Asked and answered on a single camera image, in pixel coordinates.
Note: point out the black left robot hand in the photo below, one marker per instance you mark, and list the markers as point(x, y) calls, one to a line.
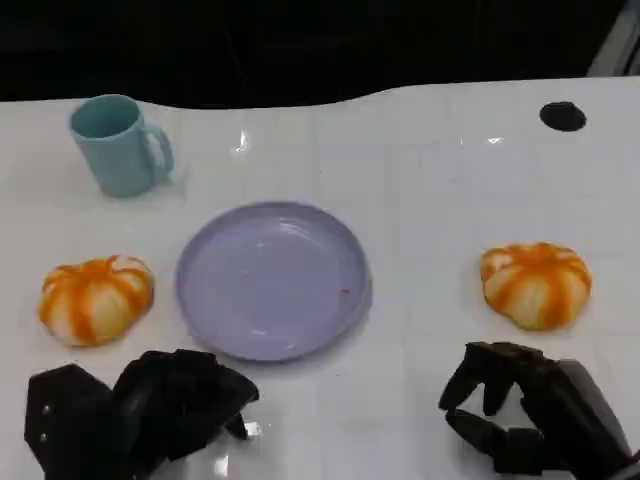
point(175, 400)

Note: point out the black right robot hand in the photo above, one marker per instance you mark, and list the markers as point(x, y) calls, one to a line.
point(560, 410)

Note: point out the orange and white bread roll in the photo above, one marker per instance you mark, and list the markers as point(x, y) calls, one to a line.
point(95, 300)
point(537, 292)

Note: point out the lilac plate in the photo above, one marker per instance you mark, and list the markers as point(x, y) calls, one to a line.
point(272, 282)

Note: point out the pale green mug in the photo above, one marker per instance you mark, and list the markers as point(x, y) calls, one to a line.
point(117, 155)

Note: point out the black round table grommet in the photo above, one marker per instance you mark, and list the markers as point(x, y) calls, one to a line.
point(562, 116)

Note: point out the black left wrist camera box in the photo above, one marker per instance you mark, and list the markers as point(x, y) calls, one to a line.
point(65, 425)

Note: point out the white furniture frame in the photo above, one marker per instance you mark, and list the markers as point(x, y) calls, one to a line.
point(617, 47)

